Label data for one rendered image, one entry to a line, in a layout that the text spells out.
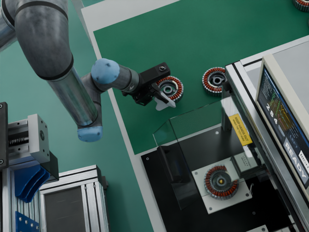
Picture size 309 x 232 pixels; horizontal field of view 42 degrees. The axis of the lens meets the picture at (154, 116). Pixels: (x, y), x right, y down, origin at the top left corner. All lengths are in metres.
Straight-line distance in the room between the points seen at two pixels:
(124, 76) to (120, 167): 1.09
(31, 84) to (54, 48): 1.81
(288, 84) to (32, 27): 0.55
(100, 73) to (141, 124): 0.36
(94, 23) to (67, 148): 0.87
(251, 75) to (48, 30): 0.56
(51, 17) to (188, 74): 0.79
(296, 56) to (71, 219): 1.41
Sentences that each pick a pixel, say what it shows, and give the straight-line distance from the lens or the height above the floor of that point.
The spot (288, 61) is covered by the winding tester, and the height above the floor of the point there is 1.32.
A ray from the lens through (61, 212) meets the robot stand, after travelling 2.05.
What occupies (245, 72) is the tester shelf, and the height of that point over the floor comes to 1.12.
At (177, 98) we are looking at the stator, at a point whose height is 0.83.
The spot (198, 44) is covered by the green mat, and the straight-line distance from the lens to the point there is 1.66.
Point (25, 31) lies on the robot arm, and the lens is 0.91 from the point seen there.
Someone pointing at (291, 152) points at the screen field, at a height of 1.17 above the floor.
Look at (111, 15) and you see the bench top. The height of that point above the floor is 0.75.
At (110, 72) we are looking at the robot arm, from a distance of 1.19.
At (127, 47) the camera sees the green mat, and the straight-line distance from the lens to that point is 1.69.
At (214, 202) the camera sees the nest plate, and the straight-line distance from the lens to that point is 1.34.
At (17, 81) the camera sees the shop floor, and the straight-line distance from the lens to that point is 2.76.
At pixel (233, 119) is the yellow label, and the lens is 1.13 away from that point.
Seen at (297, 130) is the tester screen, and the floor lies 1.27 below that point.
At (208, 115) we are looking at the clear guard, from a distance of 1.13.
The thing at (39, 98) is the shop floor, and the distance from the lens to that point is 2.62.
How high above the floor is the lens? 2.07
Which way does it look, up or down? 62 degrees down
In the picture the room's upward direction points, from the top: 17 degrees counter-clockwise
